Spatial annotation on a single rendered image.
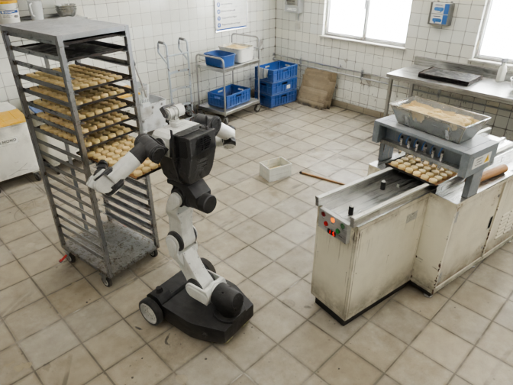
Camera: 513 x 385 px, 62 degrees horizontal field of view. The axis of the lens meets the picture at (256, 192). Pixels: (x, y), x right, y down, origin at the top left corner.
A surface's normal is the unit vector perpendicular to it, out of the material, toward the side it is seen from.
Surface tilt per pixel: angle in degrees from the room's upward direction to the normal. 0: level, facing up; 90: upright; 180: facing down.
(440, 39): 90
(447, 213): 90
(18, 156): 92
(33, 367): 0
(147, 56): 90
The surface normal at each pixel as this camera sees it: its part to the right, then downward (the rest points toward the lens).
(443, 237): -0.81, 0.29
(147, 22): 0.70, 0.36
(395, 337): 0.00, -0.87
